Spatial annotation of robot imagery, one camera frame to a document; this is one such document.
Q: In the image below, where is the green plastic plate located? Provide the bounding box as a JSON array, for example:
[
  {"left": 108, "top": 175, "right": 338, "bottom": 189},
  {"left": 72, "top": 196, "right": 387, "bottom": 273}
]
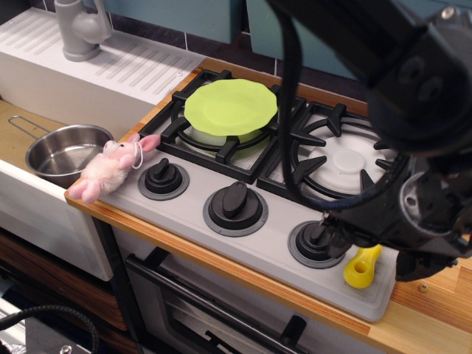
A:
[{"left": 184, "top": 79, "right": 278, "bottom": 136}]

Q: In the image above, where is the small steel saucepan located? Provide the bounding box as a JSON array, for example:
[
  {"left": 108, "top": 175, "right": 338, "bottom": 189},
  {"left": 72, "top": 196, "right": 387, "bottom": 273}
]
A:
[{"left": 8, "top": 115, "right": 113, "bottom": 189}]

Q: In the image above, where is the middle black stove knob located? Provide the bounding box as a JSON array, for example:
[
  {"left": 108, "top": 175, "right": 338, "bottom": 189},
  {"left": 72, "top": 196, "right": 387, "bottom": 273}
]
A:
[{"left": 203, "top": 181, "right": 268, "bottom": 237}]

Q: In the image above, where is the black stove knob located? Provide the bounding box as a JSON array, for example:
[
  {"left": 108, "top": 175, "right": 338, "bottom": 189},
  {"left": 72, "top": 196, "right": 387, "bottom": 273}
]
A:
[
  {"left": 138, "top": 158, "right": 190, "bottom": 201},
  {"left": 203, "top": 181, "right": 268, "bottom": 237},
  {"left": 288, "top": 221, "right": 345, "bottom": 269}
]

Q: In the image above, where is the black braided cable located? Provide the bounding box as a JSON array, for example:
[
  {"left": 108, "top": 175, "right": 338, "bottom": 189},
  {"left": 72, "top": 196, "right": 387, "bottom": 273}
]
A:
[{"left": 0, "top": 304, "right": 100, "bottom": 354}]

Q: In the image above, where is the grey toy stove top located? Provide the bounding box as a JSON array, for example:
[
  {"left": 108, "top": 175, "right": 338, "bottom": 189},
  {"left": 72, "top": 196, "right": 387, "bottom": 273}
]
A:
[{"left": 96, "top": 68, "right": 410, "bottom": 323}]

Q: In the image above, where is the black burner grate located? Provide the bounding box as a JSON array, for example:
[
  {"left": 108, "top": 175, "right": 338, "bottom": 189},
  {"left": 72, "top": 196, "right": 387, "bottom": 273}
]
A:
[
  {"left": 257, "top": 103, "right": 398, "bottom": 221},
  {"left": 139, "top": 69, "right": 278, "bottom": 184}
]

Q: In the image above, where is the left black stove knob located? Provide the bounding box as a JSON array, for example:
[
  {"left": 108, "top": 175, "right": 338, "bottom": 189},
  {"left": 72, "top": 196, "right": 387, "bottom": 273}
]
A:
[{"left": 138, "top": 158, "right": 190, "bottom": 201}]

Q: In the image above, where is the grey toy faucet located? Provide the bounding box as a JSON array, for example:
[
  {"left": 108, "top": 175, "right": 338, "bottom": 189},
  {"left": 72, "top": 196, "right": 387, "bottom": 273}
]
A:
[{"left": 55, "top": 1, "right": 112, "bottom": 62}]

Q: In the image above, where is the right black burner grate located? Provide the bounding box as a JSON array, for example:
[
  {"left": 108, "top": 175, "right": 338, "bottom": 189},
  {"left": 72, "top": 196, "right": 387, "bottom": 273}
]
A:
[{"left": 257, "top": 103, "right": 398, "bottom": 221}]

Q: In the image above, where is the pink plush bunny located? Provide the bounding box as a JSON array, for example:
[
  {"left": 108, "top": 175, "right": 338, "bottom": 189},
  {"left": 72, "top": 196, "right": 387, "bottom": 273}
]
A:
[{"left": 69, "top": 133, "right": 161, "bottom": 204}]

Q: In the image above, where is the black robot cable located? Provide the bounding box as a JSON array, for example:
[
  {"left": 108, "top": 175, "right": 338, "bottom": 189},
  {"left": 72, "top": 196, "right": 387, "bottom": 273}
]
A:
[{"left": 272, "top": 10, "right": 409, "bottom": 212}]

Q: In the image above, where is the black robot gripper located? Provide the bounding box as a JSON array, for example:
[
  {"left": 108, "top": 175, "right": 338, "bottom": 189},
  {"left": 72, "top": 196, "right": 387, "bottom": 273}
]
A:
[{"left": 319, "top": 155, "right": 471, "bottom": 282}]

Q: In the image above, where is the right black stove knob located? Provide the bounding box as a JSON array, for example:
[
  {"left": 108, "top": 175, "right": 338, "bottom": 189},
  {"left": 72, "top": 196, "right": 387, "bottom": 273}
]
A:
[{"left": 288, "top": 221, "right": 345, "bottom": 269}]

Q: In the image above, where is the left black burner grate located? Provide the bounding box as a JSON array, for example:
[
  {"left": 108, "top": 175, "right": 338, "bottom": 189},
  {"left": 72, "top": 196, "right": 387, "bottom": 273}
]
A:
[{"left": 139, "top": 69, "right": 278, "bottom": 184}]

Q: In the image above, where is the toy oven door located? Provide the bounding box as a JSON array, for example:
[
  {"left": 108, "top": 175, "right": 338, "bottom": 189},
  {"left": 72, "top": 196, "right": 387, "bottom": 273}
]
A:
[{"left": 125, "top": 248, "right": 335, "bottom": 353}]

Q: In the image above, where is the white toy sink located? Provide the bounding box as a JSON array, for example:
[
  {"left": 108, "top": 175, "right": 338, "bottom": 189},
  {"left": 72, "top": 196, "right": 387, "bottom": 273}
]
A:
[{"left": 1, "top": 8, "right": 203, "bottom": 281}]

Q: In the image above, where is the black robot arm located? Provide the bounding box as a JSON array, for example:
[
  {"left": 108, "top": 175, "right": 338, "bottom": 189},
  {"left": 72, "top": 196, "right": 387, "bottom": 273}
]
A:
[{"left": 269, "top": 1, "right": 471, "bottom": 282}]

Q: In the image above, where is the yellow handled toy knife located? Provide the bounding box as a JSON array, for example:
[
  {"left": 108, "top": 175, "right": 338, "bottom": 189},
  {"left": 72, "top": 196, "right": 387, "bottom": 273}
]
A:
[{"left": 343, "top": 245, "right": 383, "bottom": 289}]

